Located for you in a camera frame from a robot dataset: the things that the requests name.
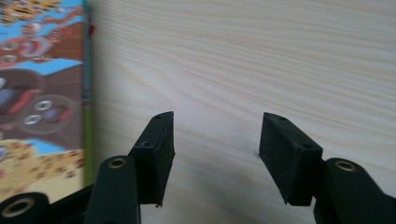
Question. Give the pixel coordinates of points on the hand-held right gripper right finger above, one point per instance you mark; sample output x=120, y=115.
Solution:
x=288, y=161

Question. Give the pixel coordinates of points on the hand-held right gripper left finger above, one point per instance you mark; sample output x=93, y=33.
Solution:
x=155, y=155

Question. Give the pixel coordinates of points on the animal faces picture book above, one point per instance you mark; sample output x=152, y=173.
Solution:
x=40, y=93

